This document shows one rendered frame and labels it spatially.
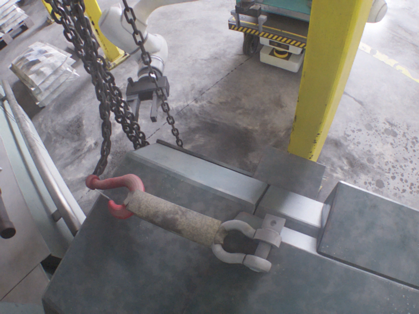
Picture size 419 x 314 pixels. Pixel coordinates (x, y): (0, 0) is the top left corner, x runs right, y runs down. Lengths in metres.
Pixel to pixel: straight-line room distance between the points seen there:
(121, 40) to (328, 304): 0.86
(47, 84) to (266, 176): 1.99
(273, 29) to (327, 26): 1.08
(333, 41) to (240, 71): 1.28
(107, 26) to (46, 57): 1.52
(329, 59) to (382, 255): 0.42
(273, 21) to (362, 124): 0.81
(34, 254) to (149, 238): 0.52
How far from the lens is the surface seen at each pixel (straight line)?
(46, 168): 1.14
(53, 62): 2.29
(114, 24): 0.89
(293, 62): 1.72
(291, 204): 0.44
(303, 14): 1.63
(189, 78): 1.83
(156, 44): 0.95
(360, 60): 2.12
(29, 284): 0.86
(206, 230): 0.35
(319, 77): 0.67
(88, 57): 0.40
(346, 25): 0.57
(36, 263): 0.86
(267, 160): 0.52
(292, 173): 0.52
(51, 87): 2.30
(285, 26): 1.69
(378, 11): 1.41
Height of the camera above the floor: 1.22
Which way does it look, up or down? 59 degrees down
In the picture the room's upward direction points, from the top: 17 degrees counter-clockwise
